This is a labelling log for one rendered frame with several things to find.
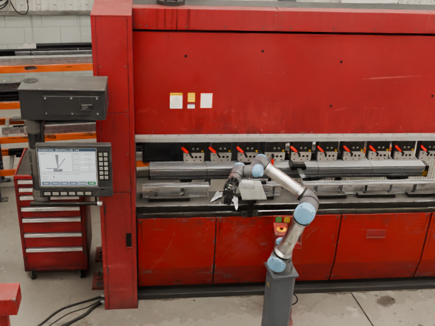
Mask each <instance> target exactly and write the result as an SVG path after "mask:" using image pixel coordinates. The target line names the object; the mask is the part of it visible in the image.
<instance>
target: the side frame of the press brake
mask: <svg viewBox="0 0 435 326"><path fill-rule="evenodd" d="M132 6H133V0H95V1H94V4H93V7H92V10H91V14H90V18H91V43H92V57H93V76H108V96H109V106H108V110H107V117H106V119H105V120H95V121H96V142H110V143H111V153H112V171H113V196H112V197H99V198H100V201H102V205H101V206H100V224H101V237H102V262H103V276H104V301H105V310H111V309H137V222H136V192H137V158H136V142H135V120H134V84H133V14H132Z"/></svg>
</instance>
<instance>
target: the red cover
mask: <svg viewBox="0 0 435 326"><path fill-rule="evenodd" d="M132 14H133V29H156V30H239V31H282V32H365V33H407V34H428V33H429V34H435V10H427V11H426V10H383V9H351V8H288V7H255V6H192V5H181V6H163V5H133V6H132Z"/></svg>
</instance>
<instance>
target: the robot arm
mask: <svg viewBox="0 0 435 326"><path fill-rule="evenodd" d="M263 174H266V175H267V176H268V177H270V178H271V179H273V180H274V181H275V182H277V183H278V184H279V185H281V186H282V187H284V188H285V189H286V190H287V191H289V192H290V193H292V194H293V195H294V196H295V197H296V199H297V200H299V201H300V202H299V204H298V206H297V207H296V209H295V212H294V213H293V216H292V218H293V220H292V222H291V224H290V225H289V227H288V229H287V231H286V233H285V235H284V236H283V237H279V238H277V239H276V241H275V247H274V249H273V251H272V253H271V255H270V257H269V258H268V261H267V265H268V266H269V268H270V269H271V271H272V272H273V273H274V274H276V275H279V276H288V275H289V274H291V273H292V272H293V263H292V255H293V248H294V246H295V244H296V242H297V241H298V239H299V237H300V235H301V234H302V232H303V230H304V228H305V227H306V226H309V225H310V223H311V221H312V220H313V219H314V218H315V214H316V212H317V210H318V207H319V200H318V197H317V196H316V195H315V194H314V193H313V192H312V191H311V190H310V189H309V188H307V187H306V186H302V185H300V184H299V183H298V182H296V181H295V180H293V179H292V178H291V177H289V176H288V175H286V174H285V173H284V172H283V171H281V170H280V169H278V168H277V167H276V166H274V165H273V164H271V163H270V162H269V161H267V157H266V156H265V155H264V154H259V155H257V156H256V157H255V158H254V160H253V161H252V162H251V164H250V165H244V164H243V163H241V162H237V163H235V165H234V166H233V168H232V171H231V173H230V175H229V177H228V180H227V181H226V183H225V185H224V188H223V189H224V190H223V191H217V192H216V194H215V195H214V197H213V198H212V200H211V202H214V201H217V200H218V199H221V198H222V196H223V197H224V201H223V204H226V205H229V206H230V205H231V203H233V205H234V209H235V210H237V209H238V197H237V196H236V194H235V193H236V190H237V187H238V186H239V184H240V182H241V179H242V178H249V177H261V176H262V175H263Z"/></svg>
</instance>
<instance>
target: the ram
mask: <svg viewBox="0 0 435 326"><path fill-rule="evenodd" d="M133 84H134V120H135V135H241V134H368V133H435V34H429V33H428V34H407V33H365V32H282V31H239V30H156V29H133ZM170 93H182V94H183V106H182V109H170ZM188 93H195V102H188ZM201 93H213V95H212V108H200V98H201ZM188 103H194V104H195V108H188ZM416 140H435V137H374V138H156V139H135V142H318V141H416Z"/></svg>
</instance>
